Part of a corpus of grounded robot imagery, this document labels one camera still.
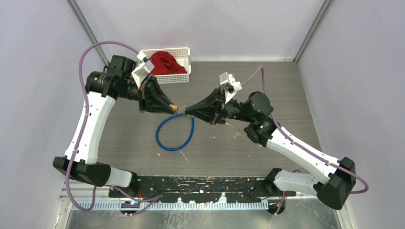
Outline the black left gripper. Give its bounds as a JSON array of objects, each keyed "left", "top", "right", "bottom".
[{"left": 118, "top": 74, "right": 176, "bottom": 113}]

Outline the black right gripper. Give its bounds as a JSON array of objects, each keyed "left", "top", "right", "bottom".
[{"left": 185, "top": 86, "right": 255, "bottom": 125}]

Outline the brass padlock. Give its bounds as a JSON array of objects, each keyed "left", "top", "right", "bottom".
[{"left": 170, "top": 104, "right": 178, "bottom": 114}]

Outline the black headed key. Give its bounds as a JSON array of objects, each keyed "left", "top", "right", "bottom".
[{"left": 222, "top": 120, "right": 231, "bottom": 126}]

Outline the small silver key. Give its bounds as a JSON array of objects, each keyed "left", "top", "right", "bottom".
[{"left": 233, "top": 129, "right": 242, "bottom": 139}]

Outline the blue cable lock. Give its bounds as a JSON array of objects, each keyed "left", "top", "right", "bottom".
[{"left": 155, "top": 113, "right": 195, "bottom": 151}]

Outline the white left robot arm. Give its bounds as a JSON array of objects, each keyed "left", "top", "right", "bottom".
[{"left": 53, "top": 54, "right": 177, "bottom": 197}]

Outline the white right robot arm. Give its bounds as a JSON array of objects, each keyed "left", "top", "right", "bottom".
[{"left": 185, "top": 87, "right": 356, "bottom": 210}]

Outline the red cloth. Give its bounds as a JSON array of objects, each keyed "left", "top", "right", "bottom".
[{"left": 150, "top": 51, "right": 187, "bottom": 75}]

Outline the white perforated plastic basket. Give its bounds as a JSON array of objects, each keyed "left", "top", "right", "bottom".
[{"left": 140, "top": 47, "right": 191, "bottom": 84}]

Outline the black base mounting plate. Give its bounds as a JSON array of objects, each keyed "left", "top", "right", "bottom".
[{"left": 128, "top": 176, "right": 282, "bottom": 203}]

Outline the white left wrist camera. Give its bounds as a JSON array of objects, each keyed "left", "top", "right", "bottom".
[{"left": 131, "top": 52, "right": 154, "bottom": 88}]

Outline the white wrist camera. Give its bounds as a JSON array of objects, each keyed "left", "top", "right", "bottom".
[
  {"left": 219, "top": 72, "right": 242, "bottom": 104},
  {"left": 131, "top": 52, "right": 154, "bottom": 88}
]

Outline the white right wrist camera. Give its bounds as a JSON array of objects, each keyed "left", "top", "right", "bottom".
[{"left": 219, "top": 72, "right": 242, "bottom": 104}]

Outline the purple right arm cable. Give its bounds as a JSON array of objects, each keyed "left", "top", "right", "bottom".
[{"left": 240, "top": 65, "right": 370, "bottom": 216}]

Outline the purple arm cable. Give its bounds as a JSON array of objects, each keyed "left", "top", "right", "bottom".
[
  {"left": 64, "top": 41, "right": 162, "bottom": 216},
  {"left": 240, "top": 65, "right": 370, "bottom": 216}
]

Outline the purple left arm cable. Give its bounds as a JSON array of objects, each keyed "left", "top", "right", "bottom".
[{"left": 64, "top": 41, "right": 162, "bottom": 216}]

